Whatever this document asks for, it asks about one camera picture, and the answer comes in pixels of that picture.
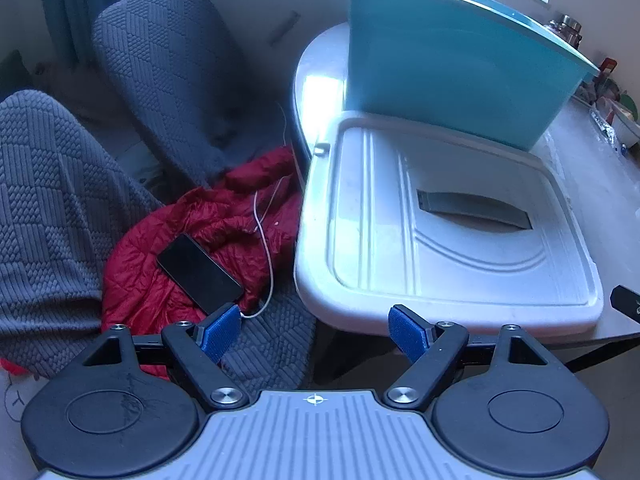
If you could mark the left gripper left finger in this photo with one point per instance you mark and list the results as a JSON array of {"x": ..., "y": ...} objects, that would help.
[{"x": 194, "y": 352}]

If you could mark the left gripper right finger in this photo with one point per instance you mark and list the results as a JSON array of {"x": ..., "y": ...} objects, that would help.
[{"x": 434, "y": 352}]

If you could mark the white bin lid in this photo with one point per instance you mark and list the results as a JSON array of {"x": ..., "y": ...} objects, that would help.
[{"x": 454, "y": 227}]

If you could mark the green round object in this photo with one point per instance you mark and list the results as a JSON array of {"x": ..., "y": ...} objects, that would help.
[{"x": 626, "y": 101}]

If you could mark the black smartphone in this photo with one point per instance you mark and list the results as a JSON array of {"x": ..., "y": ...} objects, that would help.
[{"x": 204, "y": 281}]

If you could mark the red quilted jacket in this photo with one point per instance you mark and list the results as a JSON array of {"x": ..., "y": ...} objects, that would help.
[{"x": 200, "y": 239}]

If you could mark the white ceramic bowl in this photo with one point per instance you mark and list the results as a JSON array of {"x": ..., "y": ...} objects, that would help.
[{"x": 626, "y": 129}]

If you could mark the red small box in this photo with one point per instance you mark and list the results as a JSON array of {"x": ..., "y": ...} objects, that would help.
[{"x": 606, "y": 68}]

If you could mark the teal plastic storage bin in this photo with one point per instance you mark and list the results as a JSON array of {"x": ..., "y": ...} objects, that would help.
[{"x": 475, "y": 66}]

